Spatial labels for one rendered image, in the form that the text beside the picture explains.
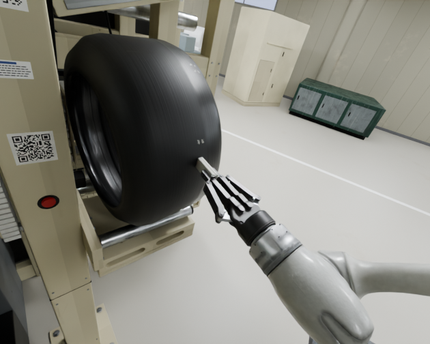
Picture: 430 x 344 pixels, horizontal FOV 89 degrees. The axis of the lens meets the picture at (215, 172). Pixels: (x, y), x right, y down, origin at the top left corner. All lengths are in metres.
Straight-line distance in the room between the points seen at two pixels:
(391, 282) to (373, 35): 7.88
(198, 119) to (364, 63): 7.80
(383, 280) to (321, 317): 0.20
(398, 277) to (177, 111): 0.55
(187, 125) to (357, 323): 0.47
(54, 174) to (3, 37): 0.29
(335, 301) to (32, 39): 0.66
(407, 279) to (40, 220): 0.83
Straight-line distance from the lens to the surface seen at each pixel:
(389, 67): 8.32
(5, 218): 0.75
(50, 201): 0.71
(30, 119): 0.59
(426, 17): 8.45
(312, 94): 6.30
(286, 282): 0.42
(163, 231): 0.86
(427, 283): 0.55
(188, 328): 1.64
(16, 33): 0.55
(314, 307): 0.41
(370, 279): 0.58
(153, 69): 0.56
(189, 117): 0.54
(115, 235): 0.78
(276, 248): 0.42
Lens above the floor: 1.52
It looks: 33 degrees down
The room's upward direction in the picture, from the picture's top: 15 degrees clockwise
